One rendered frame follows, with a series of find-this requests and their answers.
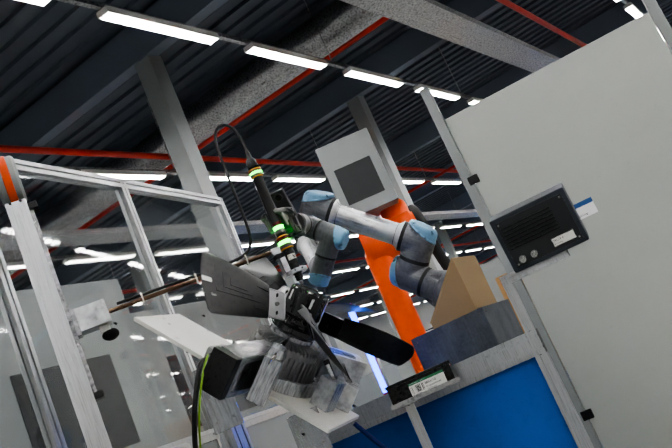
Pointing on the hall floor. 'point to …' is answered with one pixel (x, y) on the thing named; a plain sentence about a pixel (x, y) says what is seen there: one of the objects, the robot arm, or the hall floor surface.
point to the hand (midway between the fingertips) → (268, 213)
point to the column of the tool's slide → (58, 326)
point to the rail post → (563, 401)
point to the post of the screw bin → (418, 426)
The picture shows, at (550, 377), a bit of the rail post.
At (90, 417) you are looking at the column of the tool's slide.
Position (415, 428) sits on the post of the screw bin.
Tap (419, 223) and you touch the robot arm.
